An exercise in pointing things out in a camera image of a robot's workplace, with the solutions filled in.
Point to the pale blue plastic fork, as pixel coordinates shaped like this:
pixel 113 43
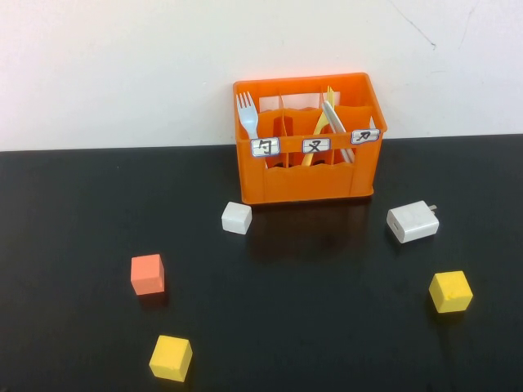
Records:
pixel 248 116

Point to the yellow plastic fork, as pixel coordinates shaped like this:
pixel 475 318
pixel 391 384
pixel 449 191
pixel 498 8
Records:
pixel 320 126

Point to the cream white plastic knife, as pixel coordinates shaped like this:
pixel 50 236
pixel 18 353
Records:
pixel 338 122

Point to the orange plastic cutlery crate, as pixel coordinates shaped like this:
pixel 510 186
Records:
pixel 294 183

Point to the white foam cube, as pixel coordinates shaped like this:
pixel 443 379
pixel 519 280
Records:
pixel 236 218

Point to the paper label spoon character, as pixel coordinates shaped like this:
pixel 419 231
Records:
pixel 265 147

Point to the paper label fork character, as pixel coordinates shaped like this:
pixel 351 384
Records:
pixel 316 145

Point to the orange foam cube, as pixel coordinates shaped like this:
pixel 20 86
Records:
pixel 147 273

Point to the white USB power adapter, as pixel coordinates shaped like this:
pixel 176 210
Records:
pixel 412 222

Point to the yellow foam cube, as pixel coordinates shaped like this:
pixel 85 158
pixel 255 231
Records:
pixel 450 292
pixel 169 359

